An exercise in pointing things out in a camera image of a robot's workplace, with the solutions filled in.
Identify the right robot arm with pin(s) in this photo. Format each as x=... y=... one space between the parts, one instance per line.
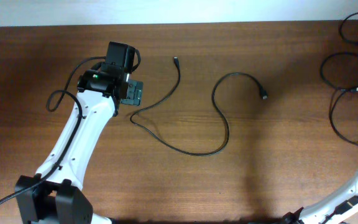
x=335 y=208

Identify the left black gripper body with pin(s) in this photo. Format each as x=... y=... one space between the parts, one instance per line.
x=136 y=94

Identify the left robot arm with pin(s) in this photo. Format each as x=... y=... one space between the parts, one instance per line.
x=54 y=193

